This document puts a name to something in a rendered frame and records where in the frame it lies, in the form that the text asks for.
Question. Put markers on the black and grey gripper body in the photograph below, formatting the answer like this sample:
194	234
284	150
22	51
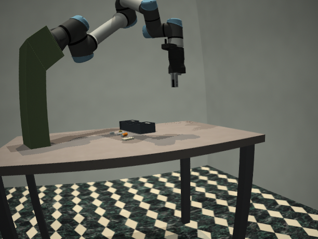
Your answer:
175	55

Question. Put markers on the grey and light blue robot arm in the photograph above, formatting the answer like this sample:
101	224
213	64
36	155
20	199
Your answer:
82	45

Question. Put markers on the dark grey rack of bins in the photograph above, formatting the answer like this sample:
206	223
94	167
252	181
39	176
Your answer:
137	127

